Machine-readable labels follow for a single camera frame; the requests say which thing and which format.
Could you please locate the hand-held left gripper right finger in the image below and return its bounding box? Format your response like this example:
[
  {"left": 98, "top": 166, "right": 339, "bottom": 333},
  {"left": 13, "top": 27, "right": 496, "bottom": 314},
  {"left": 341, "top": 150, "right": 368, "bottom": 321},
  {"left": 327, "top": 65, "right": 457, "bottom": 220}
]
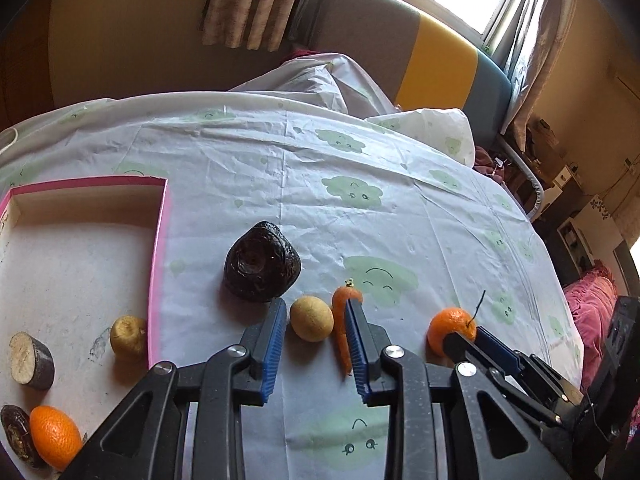
[{"left": 344, "top": 300, "right": 571, "bottom": 480}]

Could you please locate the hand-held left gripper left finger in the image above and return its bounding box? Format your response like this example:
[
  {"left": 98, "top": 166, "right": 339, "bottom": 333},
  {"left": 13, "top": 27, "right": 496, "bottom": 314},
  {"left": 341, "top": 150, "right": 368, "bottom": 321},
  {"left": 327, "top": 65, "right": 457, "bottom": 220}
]
[{"left": 60, "top": 297, "right": 288, "bottom": 480}]

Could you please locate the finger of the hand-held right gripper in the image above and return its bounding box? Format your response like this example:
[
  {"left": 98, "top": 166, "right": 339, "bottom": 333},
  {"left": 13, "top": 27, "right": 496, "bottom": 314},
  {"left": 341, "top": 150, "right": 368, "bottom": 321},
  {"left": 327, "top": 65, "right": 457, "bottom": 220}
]
[
  {"left": 475, "top": 327, "right": 584, "bottom": 409},
  {"left": 442, "top": 332, "right": 567, "bottom": 427}
]

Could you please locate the orange mandarin with stem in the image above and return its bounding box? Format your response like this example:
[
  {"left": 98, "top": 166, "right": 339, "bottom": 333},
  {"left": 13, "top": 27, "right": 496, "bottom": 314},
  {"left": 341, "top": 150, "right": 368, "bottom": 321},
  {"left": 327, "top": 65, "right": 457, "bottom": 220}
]
[{"left": 426, "top": 290, "right": 487, "bottom": 358}]

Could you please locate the orange carrot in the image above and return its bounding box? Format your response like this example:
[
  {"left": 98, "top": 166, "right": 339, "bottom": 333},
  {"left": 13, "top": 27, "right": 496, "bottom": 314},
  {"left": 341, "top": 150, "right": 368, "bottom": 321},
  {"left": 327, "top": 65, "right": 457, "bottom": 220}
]
[{"left": 332, "top": 279, "right": 364, "bottom": 377}]

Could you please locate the round yellow-brown potato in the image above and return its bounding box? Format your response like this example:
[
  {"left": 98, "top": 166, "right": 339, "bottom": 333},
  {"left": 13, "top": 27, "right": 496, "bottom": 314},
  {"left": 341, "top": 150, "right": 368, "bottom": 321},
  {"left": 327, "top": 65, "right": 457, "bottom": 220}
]
[{"left": 290, "top": 296, "right": 334, "bottom": 343}]

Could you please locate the dark round wrinkled fruit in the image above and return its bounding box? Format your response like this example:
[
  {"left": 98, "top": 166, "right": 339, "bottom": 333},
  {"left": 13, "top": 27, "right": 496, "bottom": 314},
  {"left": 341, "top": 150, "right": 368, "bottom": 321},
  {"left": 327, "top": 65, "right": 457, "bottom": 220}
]
[{"left": 223, "top": 220, "right": 302, "bottom": 303}]

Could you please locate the small yellow-brown root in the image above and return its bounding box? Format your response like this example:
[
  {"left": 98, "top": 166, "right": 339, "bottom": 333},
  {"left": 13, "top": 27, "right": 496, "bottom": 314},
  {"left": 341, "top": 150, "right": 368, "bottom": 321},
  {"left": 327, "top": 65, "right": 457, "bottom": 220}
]
[{"left": 110, "top": 315, "right": 149, "bottom": 361}]

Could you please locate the pink shallow box tray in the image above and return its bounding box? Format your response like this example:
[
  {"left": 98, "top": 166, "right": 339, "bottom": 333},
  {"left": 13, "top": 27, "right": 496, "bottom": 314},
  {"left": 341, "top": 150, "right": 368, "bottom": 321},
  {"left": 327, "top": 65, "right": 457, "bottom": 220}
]
[{"left": 0, "top": 175, "right": 173, "bottom": 471}]

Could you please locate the stemless orange mandarin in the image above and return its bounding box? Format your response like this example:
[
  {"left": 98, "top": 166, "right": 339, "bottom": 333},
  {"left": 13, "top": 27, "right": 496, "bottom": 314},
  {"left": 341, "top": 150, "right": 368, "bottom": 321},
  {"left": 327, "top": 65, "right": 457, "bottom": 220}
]
[{"left": 29, "top": 405, "right": 83, "bottom": 472}]

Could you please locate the dark-skinned cut stalk piece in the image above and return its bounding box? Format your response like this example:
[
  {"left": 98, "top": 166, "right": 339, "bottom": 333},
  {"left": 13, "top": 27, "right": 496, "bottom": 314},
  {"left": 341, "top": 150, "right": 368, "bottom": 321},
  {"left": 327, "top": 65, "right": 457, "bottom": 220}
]
[{"left": 9, "top": 331, "right": 55, "bottom": 391}]

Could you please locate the dark oval wrinkled fruit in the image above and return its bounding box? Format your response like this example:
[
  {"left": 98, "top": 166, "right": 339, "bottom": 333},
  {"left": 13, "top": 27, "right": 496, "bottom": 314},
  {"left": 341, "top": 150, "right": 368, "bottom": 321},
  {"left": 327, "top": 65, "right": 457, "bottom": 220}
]
[{"left": 0, "top": 404, "right": 48, "bottom": 470}]

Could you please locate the pink blanket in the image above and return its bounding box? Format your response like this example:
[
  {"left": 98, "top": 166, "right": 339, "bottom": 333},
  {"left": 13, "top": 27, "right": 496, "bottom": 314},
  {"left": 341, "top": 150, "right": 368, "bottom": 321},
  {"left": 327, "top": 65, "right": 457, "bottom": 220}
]
[{"left": 562, "top": 267, "right": 640, "bottom": 391}]

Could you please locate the white small cabinet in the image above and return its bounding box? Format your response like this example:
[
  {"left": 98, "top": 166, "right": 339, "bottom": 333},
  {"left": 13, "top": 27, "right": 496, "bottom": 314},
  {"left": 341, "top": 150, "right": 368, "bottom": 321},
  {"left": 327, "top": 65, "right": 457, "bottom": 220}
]
[{"left": 555, "top": 192, "right": 628, "bottom": 281}]

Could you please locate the dark red cloth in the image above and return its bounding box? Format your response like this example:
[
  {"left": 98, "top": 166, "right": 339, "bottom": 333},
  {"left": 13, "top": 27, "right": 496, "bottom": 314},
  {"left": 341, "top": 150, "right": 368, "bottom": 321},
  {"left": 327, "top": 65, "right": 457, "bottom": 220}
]
[{"left": 472, "top": 145, "right": 508, "bottom": 181}]

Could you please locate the white green-printed tablecloth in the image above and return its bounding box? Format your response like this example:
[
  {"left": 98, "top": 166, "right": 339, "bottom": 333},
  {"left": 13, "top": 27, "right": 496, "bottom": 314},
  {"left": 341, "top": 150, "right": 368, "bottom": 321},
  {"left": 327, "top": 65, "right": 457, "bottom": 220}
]
[{"left": 0, "top": 91, "right": 583, "bottom": 480}]

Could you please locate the white printed pillow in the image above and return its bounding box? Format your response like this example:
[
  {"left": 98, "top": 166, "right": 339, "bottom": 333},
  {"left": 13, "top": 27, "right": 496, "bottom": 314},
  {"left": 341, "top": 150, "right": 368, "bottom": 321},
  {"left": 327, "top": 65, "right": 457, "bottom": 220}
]
[{"left": 365, "top": 107, "right": 476, "bottom": 167}]

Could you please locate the white crumpled sheet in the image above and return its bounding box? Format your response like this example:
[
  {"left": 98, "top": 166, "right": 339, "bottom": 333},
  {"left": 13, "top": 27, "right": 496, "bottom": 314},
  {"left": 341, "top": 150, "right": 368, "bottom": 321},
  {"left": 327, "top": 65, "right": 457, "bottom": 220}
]
[{"left": 230, "top": 52, "right": 401, "bottom": 121}]

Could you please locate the grey yellow blue headboard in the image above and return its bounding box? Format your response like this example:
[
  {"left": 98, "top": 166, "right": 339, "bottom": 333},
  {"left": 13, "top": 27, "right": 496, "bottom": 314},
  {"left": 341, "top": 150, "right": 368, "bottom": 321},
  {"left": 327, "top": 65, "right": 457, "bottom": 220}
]
[{"left": 305, "top": 0, "right": 513, "bottom": 148}]

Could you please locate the beige patterned curtain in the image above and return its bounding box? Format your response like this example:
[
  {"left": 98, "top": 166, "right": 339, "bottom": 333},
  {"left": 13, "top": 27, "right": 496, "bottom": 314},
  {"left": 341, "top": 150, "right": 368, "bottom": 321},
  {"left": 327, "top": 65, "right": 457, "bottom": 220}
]
[
  {"left": 201, "top": 0, "right": 326, "bottom": 52},
  {"left": 500, "top": 0, "right": 578, "bottom": 136}
]

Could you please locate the brown wooden wardrobe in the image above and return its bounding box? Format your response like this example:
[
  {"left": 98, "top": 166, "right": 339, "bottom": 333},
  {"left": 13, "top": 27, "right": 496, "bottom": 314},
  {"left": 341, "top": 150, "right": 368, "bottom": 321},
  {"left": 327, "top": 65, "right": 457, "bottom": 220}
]
[{"left": 0, "top": 0, "right": 56, "bottom": 131}]

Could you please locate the grey metal bed rail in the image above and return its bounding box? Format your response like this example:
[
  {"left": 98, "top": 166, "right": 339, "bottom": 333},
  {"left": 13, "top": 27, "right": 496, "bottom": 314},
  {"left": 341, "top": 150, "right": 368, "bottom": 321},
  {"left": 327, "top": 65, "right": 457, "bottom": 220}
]
[{"left": 495, "top": 135, "right": 546, "bottom": 221}]

